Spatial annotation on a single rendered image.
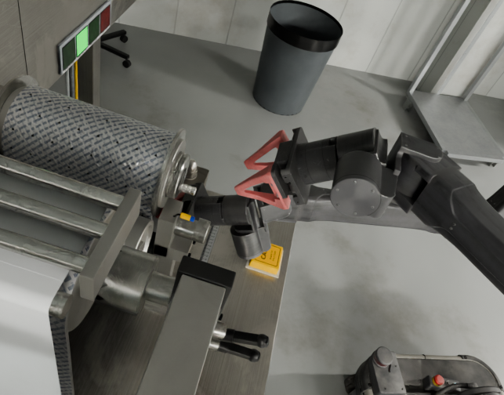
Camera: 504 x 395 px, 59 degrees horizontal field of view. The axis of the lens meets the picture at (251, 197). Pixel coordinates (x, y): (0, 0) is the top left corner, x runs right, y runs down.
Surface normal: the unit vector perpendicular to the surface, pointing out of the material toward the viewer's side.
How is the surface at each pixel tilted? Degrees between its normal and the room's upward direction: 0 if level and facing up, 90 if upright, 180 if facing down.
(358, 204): 85
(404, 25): 90
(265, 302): 0
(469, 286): 0
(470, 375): 0
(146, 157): 37
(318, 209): 67
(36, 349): 90
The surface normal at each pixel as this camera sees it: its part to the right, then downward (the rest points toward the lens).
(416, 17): 0.07, 0.75
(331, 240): 0.26, -0.65
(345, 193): -0.26, 0.61
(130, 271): 0.17, -0.38
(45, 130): 0.05, -0.03
